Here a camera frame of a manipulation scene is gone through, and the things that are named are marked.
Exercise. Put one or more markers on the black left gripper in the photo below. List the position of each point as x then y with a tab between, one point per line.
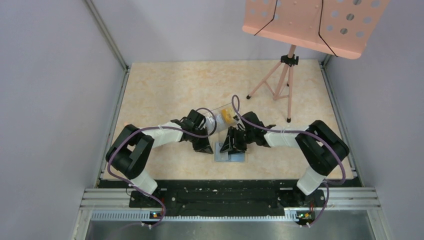
204	147

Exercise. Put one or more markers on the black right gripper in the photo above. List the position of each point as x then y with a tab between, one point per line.
229	146

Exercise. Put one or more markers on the gold credit card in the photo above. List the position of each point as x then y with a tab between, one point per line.
228	115

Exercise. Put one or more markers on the clear acrylic card box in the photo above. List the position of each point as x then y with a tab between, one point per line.
214	118

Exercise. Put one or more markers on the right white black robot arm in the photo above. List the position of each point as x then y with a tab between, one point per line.
320	145

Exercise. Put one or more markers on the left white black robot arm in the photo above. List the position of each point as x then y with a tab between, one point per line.
130	151

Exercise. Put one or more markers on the pink music stand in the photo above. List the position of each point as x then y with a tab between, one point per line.
337	27

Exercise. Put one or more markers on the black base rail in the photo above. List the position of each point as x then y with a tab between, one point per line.
220	198

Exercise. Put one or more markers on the grey slotted cable duct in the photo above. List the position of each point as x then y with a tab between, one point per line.
147	216

